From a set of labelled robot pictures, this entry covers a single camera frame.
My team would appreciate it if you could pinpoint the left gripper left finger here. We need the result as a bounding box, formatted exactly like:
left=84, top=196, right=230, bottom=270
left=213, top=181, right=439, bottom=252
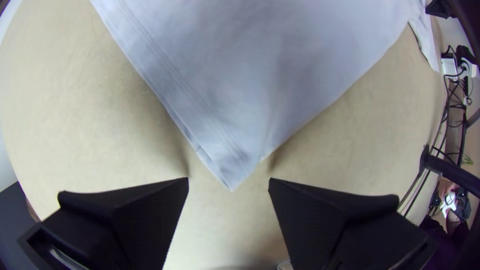
left=41, top=176, right=190, bottom=270

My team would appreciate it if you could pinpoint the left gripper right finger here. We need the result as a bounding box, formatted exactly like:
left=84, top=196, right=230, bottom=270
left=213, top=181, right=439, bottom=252
left=267, top=177, right=429, bottom=270

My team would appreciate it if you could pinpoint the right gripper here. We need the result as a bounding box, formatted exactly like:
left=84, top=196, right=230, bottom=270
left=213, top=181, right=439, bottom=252
left=425, top=0, right=457, bottom=20

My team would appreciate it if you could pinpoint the light grey t-shirt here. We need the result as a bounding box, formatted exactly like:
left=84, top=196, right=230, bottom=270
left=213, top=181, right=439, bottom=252
left=89, top=0, right=442, bottom=193

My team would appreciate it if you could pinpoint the white power strip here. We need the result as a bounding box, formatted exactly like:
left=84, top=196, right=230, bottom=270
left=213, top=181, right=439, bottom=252
left=440, top=51, right=479, bottom=79

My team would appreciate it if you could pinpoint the black stand leg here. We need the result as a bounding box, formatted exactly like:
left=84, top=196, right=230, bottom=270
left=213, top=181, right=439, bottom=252
left=419, top=144, right=480, bottom=199

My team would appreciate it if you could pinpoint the black cable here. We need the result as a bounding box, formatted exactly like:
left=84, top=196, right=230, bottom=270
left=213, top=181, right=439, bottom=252
left=430, top=73, right=470, bottom=167

